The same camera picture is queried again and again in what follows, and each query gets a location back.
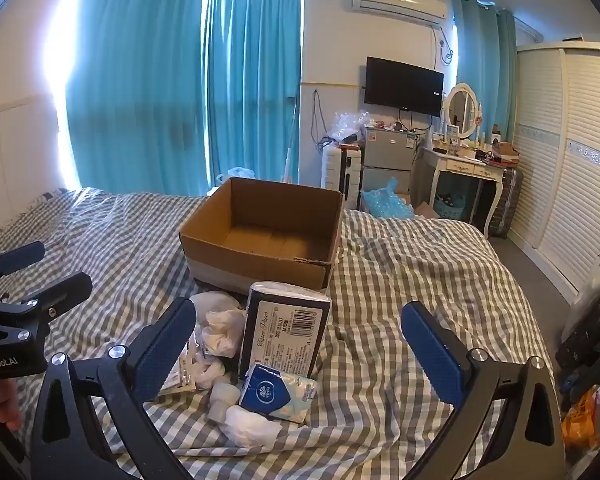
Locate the white mop pole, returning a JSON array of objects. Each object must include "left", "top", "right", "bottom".
[{"left": 280, "top": 95, "right": 301, "bottom": 186}]

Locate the white oval mirror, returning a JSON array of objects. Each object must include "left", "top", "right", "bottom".
[{"left": 442, "top": 82, "right": 481, "bottom": 142}]

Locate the clear plastic bag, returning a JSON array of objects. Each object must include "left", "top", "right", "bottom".
[{"left": 327, "top": 110, "right": 374, "bottom": 144}]

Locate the clear bag by window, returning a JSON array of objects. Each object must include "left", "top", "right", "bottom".
[{"left": 215, "top": 165, "right": 259, "bottom": 187}]

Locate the grey checked bed sheet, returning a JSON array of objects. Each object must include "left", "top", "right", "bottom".
[{"left": 0, "top": 187, "right": 563, "bottom": 480}]

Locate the dark suitcase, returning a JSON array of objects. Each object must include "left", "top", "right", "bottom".
[{"left": 490, "top": 167, "right": 524, "bottom": 240}]

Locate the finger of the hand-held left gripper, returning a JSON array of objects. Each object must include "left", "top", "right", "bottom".
[
  {"left": 0, "top": 241, "right": 46, "bottom": 286},
  {"left": 0, "top": 272, "right": 93, "bottom": 346}
]

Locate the blue plastic bag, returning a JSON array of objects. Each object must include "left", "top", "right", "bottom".
[{"left": 362, "top": 177, "right": 416, "bottom": 220}]

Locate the grey small fridge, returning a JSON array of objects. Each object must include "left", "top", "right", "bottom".
[{"left": 361, "top": 125, "right": 421, "bottom": 211}]

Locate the brown cardboard box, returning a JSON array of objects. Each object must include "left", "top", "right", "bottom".
[{"left": 179, "top": 176, "right": 345, "bottom": 297}]

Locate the teal basket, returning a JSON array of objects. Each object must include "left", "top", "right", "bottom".
[{"left": 432, "top": 195, "right": 469, "bottom": 221}]

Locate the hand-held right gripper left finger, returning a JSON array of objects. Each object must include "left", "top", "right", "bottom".
[{"left": 30, "top": 297, "right": 197, "bottom": 480}]

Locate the white cloth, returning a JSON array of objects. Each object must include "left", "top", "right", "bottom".
[{"left": 190, "top": 291, "right": 247, "bottom": 322}]

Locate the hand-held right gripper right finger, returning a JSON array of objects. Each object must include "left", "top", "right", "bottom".
[{"left": 401, "top": 301, "right": 567, "bottom": 480}]

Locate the narrow teal curtain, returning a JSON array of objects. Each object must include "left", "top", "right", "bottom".
[{"left": 451, "top": 0, "right": 520, "bottom": 136}]

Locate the orange bag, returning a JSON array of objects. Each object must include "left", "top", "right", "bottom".
[{"left": 561, "top": 385, "right": 600, "bottom": 452}]

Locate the white drawer cabinet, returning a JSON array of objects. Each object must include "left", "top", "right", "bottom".
[{"left": 321, "top": 142, "right": 364, "bottom": 209}]

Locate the person's left hand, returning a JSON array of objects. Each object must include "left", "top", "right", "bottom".
[{"left": 0, "top": 377, "right": 23, "bottom": 433}]

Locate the wide teal curtain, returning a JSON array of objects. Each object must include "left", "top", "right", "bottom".
[{"left": 65, "top": 0, "right": 204, "bottom": 192}]

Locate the white plastic wrapper packet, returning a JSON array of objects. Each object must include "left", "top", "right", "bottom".
[{"left": 162, "top": 337, "right": 202, "bottom": 397}]

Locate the dark blue tissue pack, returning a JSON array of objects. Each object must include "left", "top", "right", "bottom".
[{"left": 237, "top": 281, "right": 332, "bottom": 381}]

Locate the dark garment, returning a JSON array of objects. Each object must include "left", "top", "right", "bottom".
[{"left": 555, "top": 240, "right": 600, "bottom": 388}]

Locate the black wall television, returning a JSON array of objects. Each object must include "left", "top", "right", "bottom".
[{"left": 364, "top": 56, "right": 445, "bottom": 117}]

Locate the grey white sock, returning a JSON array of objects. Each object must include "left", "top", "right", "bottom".
[{"left": 209, "top": 382, "right": 243, "bottom": 423}]

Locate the white dressing table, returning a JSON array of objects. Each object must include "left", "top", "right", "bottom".
[{"left": 420, "top": 145, "right": 507, "bottom": 239}]

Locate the white air conditioner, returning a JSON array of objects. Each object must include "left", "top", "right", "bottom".
[{"left": 350, "top": 0, "right": 449, "bottom": 27}]

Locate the small blue white tissue packet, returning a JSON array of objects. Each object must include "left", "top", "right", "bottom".
[{"left": 237, "top": 362, "right": 317, "bottom": 423}]

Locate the white slatted wardrobe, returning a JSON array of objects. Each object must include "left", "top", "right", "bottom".
[{"left": 509, "top": 42, "right": 600, "bottom": 306}]

